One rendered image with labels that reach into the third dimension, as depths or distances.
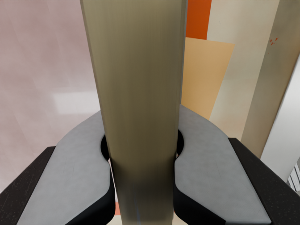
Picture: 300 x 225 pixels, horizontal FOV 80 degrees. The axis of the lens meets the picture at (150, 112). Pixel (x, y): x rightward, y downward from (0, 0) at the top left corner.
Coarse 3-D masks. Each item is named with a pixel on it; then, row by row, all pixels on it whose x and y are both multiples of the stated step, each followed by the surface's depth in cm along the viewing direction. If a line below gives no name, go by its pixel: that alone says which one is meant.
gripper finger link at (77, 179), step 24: (96, 120) 10; (72, 144) 8; (96, 144) 8; (48, 168) 7; (72, 168) 7; (96, 168) 7; (48, 192) 6; (72, 192) 6; (96, 192) 6; (24, 216) 5; (48, 216) 5; (72, 216) 5; (96, 216) 6
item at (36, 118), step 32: (0, 96) 16; (32, 96) 16; (64, 96) 17; (96, 96) 17; (0, 128) 18; (32, 128) 18; (64, 128) 18; (0, 160) 20; (32, 160) 20; (0, 192) 23
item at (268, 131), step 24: (288, 0) 13; (288, 24) 13; (288, 48) 13; (264, 72) 15; (288, 72) 13; (264, 96) 16; (288, 96) 14; (264, 120) 16; (288, 120) 15; (264, 144) 16; (288, 144) 16; (288, 168) 17
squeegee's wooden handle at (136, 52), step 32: (96, 0) 5; (128, 0) 5; (160, 0) 5; (96, 32) 5; (128, 32) 5; (160, 32) 5; (96, 64) 6; (128, 64) 5; (160, 64) 5; (128, 96) 6; (160, 96) 6; (128, 128) 7; (160, 128) 7; (128, 160) 7; (160, 160) 7; (128, 192) 8; (160, 192) 8; (128, 224) 10; (160, 224) 10
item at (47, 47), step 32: (0, 0) 13; (32, 0) 13; (64, 0) 13; (192, 0) 13; (0, 32) 14; (32, 32) 14; (64, 32) 14; (192, 32) 14; (0, 64) 15; (32, 64) 15; (64, 64) 15
